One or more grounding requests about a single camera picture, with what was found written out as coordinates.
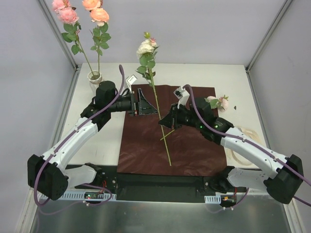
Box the dark red wrapping paper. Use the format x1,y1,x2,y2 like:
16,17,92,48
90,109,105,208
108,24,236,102
117,84,227,176

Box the pink flower bouquet green leaves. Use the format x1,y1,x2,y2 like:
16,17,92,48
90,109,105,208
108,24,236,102
160,95,229,141

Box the white rose stem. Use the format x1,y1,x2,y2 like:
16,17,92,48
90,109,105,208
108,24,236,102
135,31,172,167

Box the cream printed ribbon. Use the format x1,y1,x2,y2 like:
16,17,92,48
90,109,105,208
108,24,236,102
225,125,260,167

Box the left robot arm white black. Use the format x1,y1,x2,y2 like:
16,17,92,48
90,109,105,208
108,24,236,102
27,81,157,200

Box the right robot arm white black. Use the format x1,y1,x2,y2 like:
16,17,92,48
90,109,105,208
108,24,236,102
158,98,303,204

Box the beige ceramic vase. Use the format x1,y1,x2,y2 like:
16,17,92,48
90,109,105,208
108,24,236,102
87,71,103,96

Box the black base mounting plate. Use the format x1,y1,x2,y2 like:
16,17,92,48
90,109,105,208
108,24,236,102
74,164,275,203

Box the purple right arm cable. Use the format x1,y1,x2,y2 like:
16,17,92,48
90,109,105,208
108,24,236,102
183,84,311,214

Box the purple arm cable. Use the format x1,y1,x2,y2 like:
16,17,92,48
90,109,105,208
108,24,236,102
183,84,311,214
33,64,126,216

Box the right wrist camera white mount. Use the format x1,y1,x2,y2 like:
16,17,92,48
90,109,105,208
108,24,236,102
173,86,190,109

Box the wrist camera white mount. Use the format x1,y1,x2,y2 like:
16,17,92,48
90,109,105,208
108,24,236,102
125,74,137,94
173,86,190,109

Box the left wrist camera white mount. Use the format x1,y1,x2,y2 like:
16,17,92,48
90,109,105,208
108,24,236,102
125,74,137,94

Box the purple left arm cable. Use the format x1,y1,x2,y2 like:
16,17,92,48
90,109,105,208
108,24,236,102
33,64,126,216

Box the right side aluminium rail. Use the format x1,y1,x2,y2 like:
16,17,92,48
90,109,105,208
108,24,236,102
245,70,275,156

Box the right white cable duct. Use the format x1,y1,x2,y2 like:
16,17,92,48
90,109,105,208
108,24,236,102
204,194,222,204

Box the white cable duct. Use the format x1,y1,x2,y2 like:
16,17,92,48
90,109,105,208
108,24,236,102
204,194,222,204
59,191,117,201

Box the left white cable duct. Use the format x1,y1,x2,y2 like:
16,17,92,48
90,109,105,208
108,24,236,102
59,191,117,201

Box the right aluminium frame post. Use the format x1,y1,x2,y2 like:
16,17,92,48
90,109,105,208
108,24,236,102
245,0,294,74

